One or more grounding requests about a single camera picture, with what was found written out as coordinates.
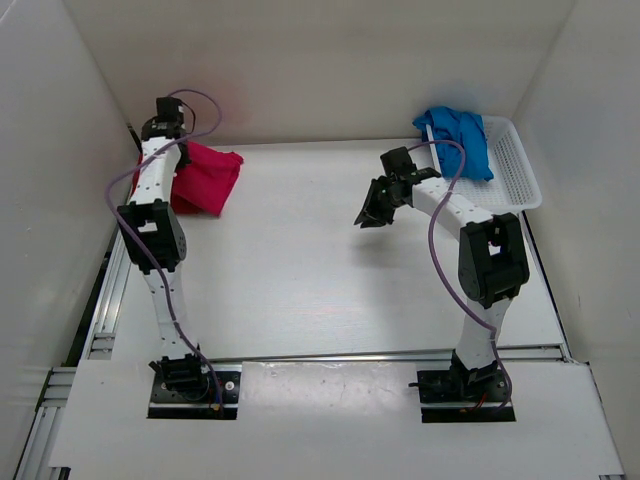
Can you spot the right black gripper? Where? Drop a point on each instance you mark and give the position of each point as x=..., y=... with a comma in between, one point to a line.
x=370, y=206

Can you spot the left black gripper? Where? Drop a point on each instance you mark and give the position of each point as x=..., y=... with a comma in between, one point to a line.
x=184, y=160

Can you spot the pink t-shirt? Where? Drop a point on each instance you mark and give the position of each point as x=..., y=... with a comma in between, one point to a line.
x=204, y=185

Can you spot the blue t-shirt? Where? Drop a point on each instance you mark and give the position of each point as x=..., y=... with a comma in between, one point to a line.
x=464, y=128

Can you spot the dark red t-shirt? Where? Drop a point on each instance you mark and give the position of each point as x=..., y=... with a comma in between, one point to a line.
x=137, y=194

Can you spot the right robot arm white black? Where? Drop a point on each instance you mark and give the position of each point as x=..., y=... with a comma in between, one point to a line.
x=492, y=263

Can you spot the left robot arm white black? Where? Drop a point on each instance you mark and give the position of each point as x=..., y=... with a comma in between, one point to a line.
x=156, y=243

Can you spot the white plastic basket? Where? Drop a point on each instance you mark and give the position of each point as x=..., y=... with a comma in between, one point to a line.
x=514, y=187

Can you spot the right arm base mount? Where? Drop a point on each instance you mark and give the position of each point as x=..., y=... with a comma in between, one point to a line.
x=445, y=398

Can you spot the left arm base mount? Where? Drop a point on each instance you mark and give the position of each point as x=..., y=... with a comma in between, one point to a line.
x=195, y=392

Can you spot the aluminium frame rail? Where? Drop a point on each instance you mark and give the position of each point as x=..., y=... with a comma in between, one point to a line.
x=59, y=262

